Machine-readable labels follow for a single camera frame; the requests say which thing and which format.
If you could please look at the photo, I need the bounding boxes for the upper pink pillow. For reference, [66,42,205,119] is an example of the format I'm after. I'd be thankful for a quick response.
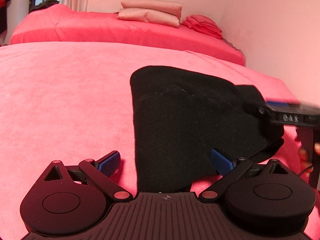
[121,0,183,19]

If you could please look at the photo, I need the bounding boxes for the person's right hand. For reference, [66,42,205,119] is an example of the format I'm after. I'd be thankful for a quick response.
[298,143,320,166]

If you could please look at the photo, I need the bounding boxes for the lower pink pillow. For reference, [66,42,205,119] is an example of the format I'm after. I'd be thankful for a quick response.
[117,8,180,28]

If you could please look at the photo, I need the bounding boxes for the red far bed cover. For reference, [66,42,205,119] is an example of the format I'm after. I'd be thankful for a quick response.
[10,4,246,66]

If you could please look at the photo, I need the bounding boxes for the pink near bed cover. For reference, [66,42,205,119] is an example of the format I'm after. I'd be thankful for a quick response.
[1,42,295,239]

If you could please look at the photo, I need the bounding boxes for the folded red blanket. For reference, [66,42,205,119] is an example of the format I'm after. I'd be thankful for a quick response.
[182,15,223,39]

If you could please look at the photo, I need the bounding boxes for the pink pillow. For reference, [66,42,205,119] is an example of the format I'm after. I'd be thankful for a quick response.
[121,0,183,19]
[117,8,180,28]

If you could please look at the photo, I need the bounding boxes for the black pants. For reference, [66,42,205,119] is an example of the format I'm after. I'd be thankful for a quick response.
[130,66,284,193]

